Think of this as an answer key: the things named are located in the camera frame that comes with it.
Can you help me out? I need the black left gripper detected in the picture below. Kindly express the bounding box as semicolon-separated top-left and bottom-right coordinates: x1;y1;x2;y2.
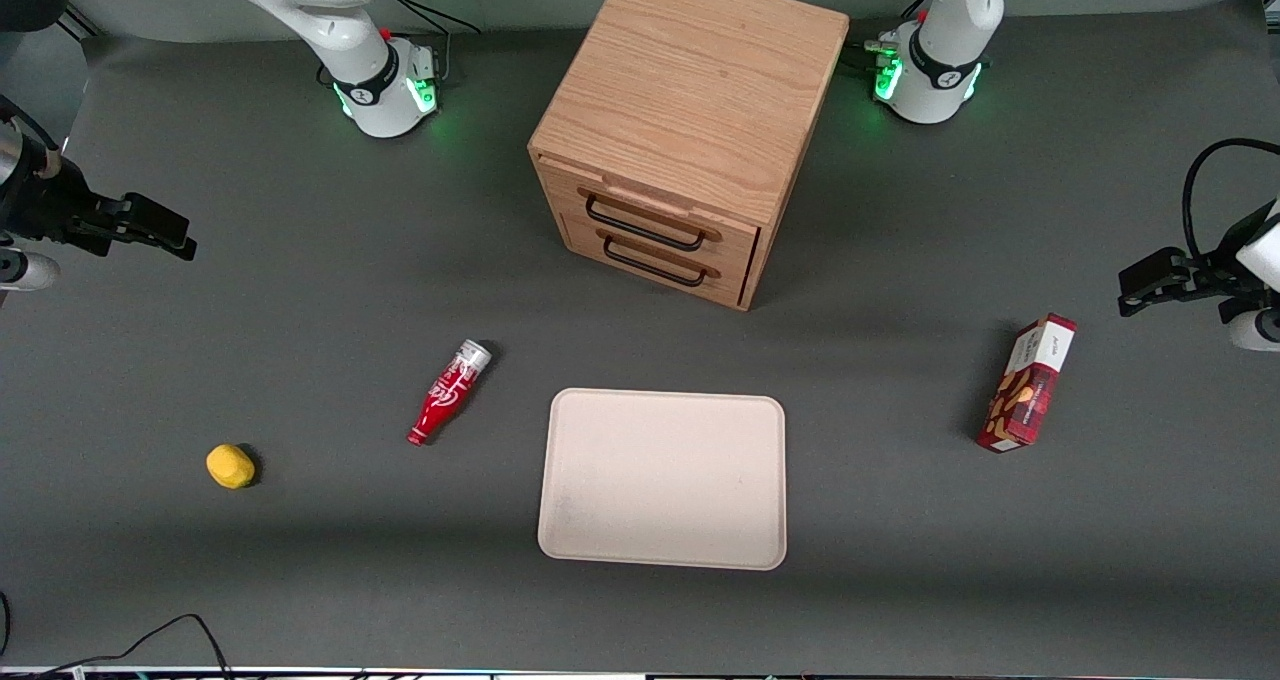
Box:
1118;198;1280;319

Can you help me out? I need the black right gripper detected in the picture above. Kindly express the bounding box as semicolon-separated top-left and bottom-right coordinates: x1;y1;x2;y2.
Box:
0;165;199;262

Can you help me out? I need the wooden drawer with notched front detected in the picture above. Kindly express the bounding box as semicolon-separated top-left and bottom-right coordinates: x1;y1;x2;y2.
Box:
537;154;762;262

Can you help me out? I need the wooden drawer with plain front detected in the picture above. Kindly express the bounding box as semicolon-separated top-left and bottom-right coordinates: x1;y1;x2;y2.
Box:
561;210;759;307

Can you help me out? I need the wooden drawer cabinet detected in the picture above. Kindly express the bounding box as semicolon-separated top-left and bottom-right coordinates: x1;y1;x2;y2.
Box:
527;0;852;312

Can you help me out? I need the red cookie box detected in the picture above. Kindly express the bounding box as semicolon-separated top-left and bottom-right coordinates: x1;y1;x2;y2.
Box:
976;313;1079;454

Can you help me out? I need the yellow lemon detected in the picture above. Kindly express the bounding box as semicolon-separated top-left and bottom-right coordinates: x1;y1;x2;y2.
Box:
206;444;257;490

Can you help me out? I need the red cola bottle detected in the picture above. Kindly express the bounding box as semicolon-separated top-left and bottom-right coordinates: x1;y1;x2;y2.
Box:
406;339;494;448

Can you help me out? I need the beige plastic tray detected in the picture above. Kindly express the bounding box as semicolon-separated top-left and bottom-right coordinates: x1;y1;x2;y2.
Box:
537;388;788;572

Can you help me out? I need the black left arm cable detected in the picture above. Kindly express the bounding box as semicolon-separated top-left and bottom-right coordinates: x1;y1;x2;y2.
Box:
1181;138;1280;261

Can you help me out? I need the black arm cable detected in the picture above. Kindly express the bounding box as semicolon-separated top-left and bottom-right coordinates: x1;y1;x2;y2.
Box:
0;95;63;153
1181;138;1280;261

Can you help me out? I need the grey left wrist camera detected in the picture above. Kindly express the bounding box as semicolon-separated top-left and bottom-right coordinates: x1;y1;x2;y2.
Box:
1227;304;1280;352

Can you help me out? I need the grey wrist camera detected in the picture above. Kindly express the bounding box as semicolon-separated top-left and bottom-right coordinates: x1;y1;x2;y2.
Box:
1227;304;1280;352
0;247;62;293

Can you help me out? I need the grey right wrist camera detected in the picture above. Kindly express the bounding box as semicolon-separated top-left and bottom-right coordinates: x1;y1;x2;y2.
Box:
0;247;62;293

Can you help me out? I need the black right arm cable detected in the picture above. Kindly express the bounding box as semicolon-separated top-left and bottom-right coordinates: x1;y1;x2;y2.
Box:
0;95;63;153

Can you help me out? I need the black right base cable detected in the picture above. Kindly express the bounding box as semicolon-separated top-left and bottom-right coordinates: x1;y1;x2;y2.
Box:
380;0;483;87

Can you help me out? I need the black floor cable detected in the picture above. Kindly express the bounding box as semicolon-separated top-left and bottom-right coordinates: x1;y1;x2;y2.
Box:
0;614;237;680

